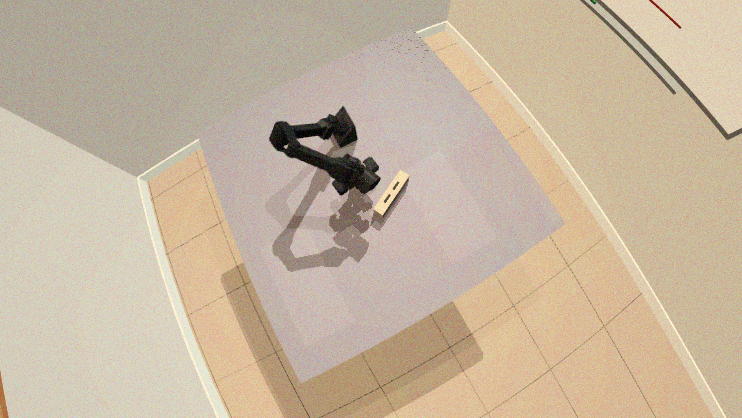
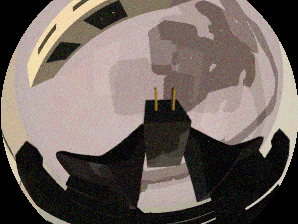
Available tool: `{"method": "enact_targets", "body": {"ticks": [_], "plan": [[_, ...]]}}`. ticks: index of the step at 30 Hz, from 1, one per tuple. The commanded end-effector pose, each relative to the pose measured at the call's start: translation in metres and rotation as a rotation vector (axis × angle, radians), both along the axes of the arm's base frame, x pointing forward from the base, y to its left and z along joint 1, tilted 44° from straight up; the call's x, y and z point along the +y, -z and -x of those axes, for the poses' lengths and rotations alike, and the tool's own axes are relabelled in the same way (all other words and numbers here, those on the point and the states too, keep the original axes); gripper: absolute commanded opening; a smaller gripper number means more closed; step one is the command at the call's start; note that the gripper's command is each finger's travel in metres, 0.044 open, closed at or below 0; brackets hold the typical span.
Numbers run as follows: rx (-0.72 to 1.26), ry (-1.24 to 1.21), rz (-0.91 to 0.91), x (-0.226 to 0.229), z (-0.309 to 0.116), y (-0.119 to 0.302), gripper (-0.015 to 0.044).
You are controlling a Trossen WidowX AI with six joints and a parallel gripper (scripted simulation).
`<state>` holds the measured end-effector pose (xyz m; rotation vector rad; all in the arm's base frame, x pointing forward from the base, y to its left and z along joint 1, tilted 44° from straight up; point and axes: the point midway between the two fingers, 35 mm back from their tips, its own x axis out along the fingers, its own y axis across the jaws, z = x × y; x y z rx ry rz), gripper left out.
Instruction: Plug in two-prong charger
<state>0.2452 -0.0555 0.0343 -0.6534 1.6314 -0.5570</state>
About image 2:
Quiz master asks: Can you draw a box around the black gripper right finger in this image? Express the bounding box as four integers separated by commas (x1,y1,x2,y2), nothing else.
184,127,263,202

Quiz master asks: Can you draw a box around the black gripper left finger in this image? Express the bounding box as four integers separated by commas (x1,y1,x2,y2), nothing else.
56,124,146,209

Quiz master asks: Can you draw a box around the black two-prong plug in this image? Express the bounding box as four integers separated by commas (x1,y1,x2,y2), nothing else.
144,87,192,168

